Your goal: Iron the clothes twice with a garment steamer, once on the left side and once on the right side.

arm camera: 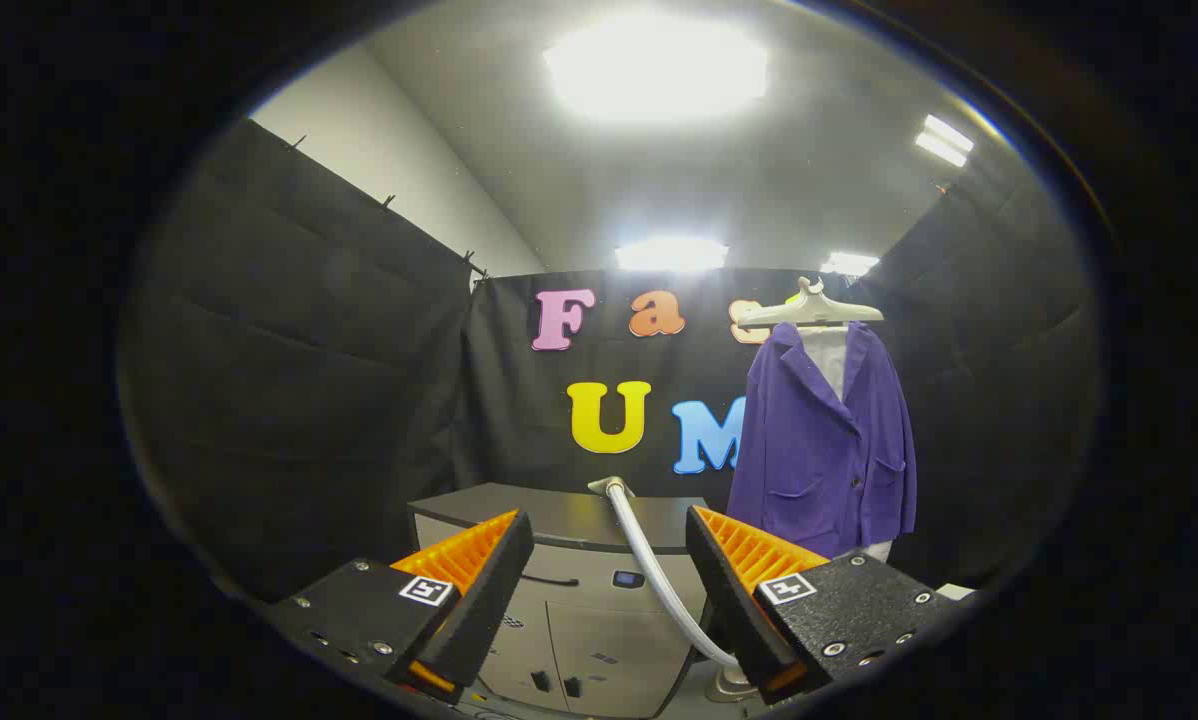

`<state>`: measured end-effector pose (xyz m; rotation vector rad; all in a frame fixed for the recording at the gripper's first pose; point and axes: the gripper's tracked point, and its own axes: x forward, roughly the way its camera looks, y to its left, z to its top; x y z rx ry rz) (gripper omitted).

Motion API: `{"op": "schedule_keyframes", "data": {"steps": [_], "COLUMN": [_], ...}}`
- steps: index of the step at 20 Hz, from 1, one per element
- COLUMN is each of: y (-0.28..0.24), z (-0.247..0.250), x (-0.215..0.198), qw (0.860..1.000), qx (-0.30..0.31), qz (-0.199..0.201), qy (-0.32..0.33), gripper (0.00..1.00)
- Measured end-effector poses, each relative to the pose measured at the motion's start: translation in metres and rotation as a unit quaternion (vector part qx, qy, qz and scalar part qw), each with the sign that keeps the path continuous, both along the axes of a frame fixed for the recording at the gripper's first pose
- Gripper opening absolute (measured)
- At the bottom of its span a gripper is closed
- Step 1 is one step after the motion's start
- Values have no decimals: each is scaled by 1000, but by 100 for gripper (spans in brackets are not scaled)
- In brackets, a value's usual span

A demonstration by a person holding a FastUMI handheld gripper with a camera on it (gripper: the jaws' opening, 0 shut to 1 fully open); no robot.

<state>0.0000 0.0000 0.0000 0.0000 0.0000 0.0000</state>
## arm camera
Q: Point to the grey garment steamer base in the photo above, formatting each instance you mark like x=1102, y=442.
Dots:
x=729, y=687

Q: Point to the double ceiling light panel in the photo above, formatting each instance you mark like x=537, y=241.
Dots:
x=944, y=141

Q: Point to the black backdrop cloth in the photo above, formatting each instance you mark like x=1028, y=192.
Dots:
x=289, y=380
x=989, y=400
x=519, y=420

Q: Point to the white plastic clothes hanger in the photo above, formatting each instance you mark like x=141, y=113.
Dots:
x=809, y=310

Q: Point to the grey cabinet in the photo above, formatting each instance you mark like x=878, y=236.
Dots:
x=599, y=650

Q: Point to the large ceiling light panel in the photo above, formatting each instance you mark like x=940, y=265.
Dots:
x=654, y=65

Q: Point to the small blue cabinet button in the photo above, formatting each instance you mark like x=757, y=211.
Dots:
x=628, y=579

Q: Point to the small ceiling light panel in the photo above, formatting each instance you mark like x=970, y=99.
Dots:
x=849, y=264

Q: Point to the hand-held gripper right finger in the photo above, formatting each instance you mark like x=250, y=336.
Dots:
x=734, y=600

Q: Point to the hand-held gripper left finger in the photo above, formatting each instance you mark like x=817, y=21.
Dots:
x=479, y=610

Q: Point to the white shirt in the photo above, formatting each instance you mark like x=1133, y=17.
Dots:
x=827, y=360

